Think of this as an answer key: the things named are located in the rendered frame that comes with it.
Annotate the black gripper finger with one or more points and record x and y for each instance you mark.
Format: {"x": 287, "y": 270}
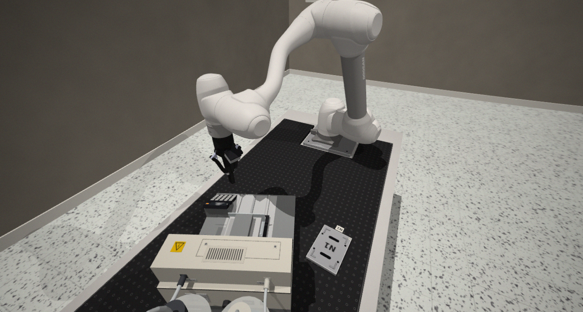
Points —
{"x": 225, "y": 170}
{"x": 234, "y": 164}

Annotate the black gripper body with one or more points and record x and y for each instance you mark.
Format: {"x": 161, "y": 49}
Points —
{"x": 222, "y": 143}

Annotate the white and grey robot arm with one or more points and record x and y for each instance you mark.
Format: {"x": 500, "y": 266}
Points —
{"x": 350, "y": 25}

